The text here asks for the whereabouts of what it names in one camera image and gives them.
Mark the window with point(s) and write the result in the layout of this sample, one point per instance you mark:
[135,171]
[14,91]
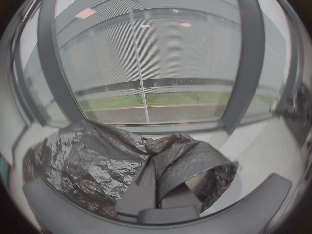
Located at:
[170,57]

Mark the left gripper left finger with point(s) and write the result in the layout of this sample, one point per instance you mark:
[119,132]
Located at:
[146,186]

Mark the black plastic bag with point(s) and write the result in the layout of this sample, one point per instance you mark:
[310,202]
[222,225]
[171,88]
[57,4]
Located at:
[85,160]

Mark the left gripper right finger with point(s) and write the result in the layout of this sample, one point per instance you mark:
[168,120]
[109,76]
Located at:
[180,201]

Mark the black plastic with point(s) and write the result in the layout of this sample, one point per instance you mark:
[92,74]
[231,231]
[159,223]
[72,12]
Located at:
[160,145]

